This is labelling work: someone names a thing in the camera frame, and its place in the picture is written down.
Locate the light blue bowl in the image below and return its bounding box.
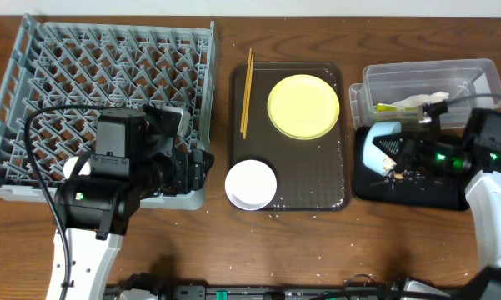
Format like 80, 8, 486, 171
362, 122, 402, 176

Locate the rice and nutshell pile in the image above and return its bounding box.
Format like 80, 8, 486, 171
363, 156, 443, 190

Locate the green snack wrapper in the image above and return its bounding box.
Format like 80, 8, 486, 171
374, 103, 417, 113

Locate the white napkin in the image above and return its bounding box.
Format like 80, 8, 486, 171
392, 92, 449, 110

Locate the pink bowl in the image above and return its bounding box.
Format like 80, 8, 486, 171
224, 160, 278, 211

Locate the wooden chopstick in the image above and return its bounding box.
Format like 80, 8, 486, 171
240, 48, 253, 133
242, 53, 254, 140

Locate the white cup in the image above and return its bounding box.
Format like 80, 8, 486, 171
63, 156, 91, 179

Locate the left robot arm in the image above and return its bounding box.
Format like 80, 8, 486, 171
47, 106, 214, 299

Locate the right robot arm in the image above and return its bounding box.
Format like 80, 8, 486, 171
387, 108, 501, 299

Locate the black tray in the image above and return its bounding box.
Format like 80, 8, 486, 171
353, 127, 469, 211

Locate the clear plastic bin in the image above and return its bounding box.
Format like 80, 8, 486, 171
349, 58, 501, 129

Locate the dark brown serving tray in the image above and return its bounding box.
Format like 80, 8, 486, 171
228, 62, 352, 211

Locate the yellow plate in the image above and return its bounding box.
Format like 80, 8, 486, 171
267, 74, 340, 140

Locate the grey dish rack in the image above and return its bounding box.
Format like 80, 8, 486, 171
0, 15, 220, 203

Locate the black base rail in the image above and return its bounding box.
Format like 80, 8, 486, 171
102, 272, 460, 300

